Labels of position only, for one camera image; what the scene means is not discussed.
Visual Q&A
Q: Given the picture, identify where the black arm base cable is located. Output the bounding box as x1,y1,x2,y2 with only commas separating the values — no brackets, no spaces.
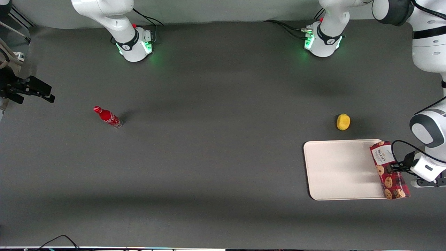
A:
132,8,164,44
263,9,326,39

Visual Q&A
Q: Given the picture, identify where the beige strap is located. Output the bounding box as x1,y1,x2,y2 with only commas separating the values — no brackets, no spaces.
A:
0,21,25,69

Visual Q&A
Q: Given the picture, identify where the yellow lemon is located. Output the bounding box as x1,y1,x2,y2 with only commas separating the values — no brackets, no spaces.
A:
336,113,351,131

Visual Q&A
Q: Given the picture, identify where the cream plastic tray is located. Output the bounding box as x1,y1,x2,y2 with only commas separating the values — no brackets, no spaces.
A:
303,139,399,201

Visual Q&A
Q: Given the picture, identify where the red cola bottle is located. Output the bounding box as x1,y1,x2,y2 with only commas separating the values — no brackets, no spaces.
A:
93,106,123,129

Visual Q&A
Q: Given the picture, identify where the red cookie box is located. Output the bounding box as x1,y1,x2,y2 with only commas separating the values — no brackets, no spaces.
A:
370,140,411,200

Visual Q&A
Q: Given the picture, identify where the black left arm base cable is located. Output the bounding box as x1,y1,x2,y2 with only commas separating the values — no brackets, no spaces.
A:
263,9,326,39

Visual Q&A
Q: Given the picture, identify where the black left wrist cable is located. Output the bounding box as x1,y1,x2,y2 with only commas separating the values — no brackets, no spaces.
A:
391,140,426,172

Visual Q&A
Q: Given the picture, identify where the black cable at table edge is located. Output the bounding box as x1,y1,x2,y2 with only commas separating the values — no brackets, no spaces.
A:
34,234,81,251

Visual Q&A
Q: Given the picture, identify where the black metal frame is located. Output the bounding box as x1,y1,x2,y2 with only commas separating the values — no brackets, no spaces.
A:
8,4,36,29

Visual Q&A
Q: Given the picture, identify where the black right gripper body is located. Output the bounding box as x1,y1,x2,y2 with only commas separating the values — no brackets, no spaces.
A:
0,66,22,95

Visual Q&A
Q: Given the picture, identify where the black right arm base cable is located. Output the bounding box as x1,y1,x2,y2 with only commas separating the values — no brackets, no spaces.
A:
132,8,164,44

